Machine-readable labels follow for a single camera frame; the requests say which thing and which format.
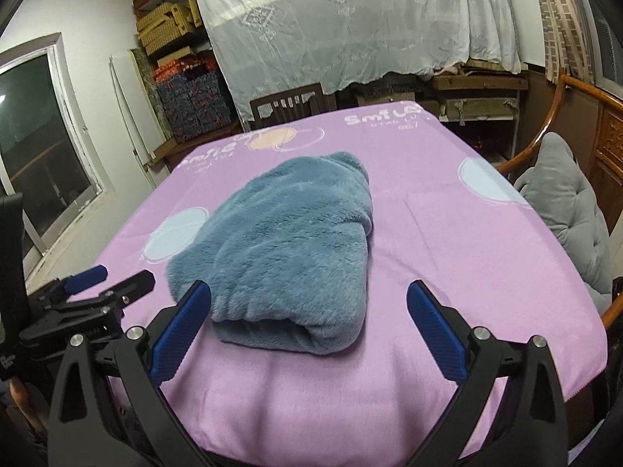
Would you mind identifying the plaid curtain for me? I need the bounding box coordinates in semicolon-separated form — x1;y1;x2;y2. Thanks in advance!
528;0;598;84

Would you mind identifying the white framed window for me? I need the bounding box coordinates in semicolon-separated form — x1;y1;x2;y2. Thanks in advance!
0;33;109;280

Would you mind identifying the white board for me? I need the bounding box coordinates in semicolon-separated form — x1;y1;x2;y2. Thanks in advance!
109;51;169;166

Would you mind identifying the woven straw basket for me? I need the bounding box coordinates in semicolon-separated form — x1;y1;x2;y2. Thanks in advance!
136;2;193;35
141;23;204;55

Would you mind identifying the low wooden table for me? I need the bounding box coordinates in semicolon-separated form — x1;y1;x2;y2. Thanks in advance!
431;70;531;156

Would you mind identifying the pink printed tablecloth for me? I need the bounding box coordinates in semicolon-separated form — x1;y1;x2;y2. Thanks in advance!
90;100;608;458

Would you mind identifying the row of orange boxes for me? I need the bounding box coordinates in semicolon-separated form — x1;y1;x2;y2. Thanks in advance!
151;56;218;83

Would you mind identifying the blue fleece garment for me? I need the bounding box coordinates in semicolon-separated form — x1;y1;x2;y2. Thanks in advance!
165;151;375;357

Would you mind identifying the wooden armchair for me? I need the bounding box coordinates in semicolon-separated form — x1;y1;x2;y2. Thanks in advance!
494;73;623;448

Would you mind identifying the green patterned board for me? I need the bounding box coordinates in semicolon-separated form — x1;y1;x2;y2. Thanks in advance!
129;47;170;143

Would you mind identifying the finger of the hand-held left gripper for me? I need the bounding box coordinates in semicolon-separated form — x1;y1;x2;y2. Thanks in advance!
29;265;109;309
46;270;157;323

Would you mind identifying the wooden shelf unit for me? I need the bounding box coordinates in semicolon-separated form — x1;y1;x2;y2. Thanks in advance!
132;0;244;166

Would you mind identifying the grey cushion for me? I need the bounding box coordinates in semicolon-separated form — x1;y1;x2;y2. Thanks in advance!
513;132;613;312

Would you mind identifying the white lace cloth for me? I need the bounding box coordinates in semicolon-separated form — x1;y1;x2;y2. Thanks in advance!
187;0;524;110

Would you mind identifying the stack of patterned boxes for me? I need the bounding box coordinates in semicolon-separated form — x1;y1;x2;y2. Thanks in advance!
156;70;235;144

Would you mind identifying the dark wooden chair back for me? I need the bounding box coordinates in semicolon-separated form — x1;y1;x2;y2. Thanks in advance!
249;83;338;131

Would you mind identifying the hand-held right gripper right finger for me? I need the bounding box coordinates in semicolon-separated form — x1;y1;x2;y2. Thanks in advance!
406;279;570;467

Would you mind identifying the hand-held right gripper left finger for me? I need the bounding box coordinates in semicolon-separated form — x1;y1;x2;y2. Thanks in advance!
46;279;215;467

